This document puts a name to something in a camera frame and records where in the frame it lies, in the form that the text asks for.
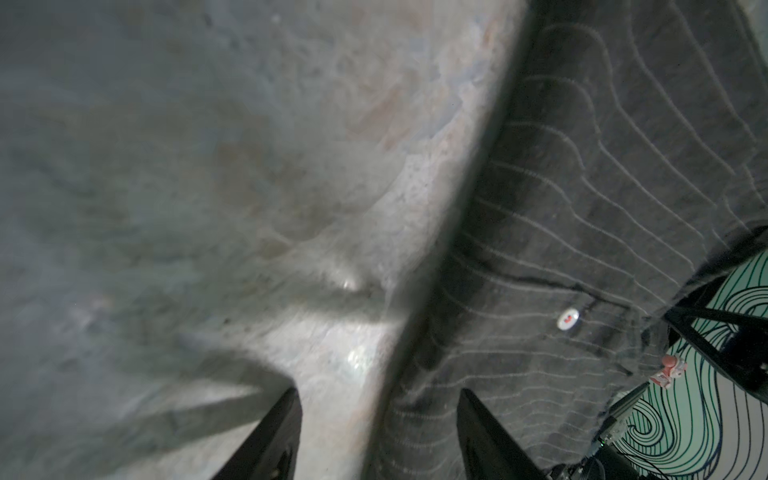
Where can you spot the small pink toy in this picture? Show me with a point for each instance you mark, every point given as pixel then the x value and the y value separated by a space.
pixel 673 368

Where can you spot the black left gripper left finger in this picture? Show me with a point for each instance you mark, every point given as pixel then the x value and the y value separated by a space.
pixel 270 451

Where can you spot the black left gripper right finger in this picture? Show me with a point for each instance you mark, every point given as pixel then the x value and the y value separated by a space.
pixel 488 451

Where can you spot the dark grey pinstriped shirt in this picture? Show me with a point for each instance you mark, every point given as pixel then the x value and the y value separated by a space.
pixel 631 169

